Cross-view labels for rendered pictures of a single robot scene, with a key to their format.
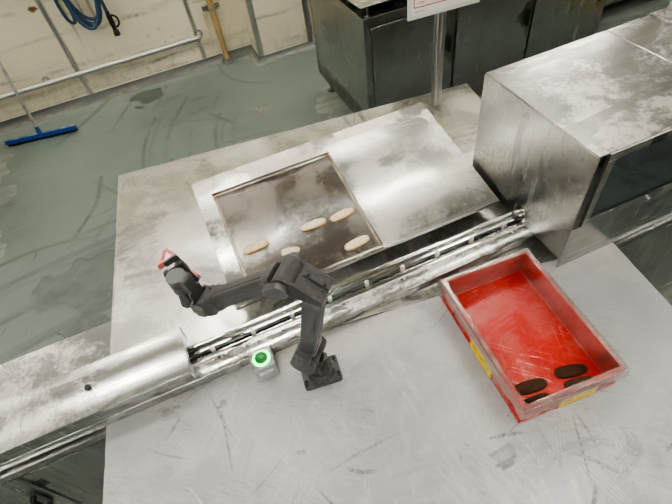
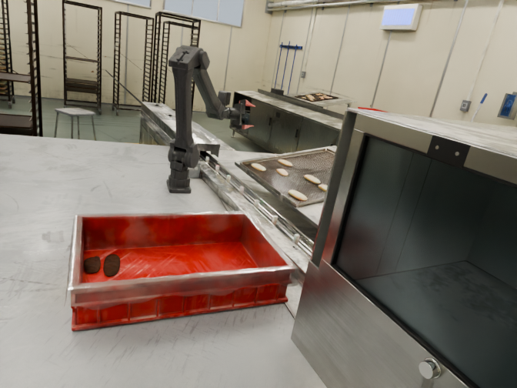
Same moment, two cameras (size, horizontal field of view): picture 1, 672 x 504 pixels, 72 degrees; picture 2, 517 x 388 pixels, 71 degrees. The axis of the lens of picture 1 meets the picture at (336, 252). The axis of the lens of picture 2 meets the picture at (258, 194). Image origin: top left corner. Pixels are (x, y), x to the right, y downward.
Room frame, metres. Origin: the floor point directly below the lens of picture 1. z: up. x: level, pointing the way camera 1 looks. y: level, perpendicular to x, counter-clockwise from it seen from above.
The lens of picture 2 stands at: (0.63, -1.32, 1.35)
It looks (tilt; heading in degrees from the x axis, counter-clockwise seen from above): 20 degrees down; 75
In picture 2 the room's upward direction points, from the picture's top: 10 degrees clockwise
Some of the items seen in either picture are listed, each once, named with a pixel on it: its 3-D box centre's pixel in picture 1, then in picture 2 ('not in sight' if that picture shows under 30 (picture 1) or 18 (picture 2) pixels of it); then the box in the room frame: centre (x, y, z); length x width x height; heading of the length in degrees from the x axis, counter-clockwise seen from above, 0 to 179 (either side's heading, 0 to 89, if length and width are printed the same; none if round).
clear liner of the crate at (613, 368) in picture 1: (523, 328); (180, 256); (0.67, -0.52, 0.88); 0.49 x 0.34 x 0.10; 12
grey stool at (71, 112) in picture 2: not in sight; (75, 129); (-0.53, 3.48, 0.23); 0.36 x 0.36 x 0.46; 49
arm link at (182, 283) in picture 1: (191, 290); (220, 103); (0.83, 0.42, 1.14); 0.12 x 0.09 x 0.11; 62
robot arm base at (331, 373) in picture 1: (319, 367); (179, 178); (0.67, 0.11, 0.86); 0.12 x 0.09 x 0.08; 98
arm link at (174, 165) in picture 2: (308, 355); (181, 158); (0.67, 0.13, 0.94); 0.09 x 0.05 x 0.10; 62
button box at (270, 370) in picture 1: (265, 365); (190, 171); (0.72, 0.29, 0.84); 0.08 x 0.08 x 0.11; 15
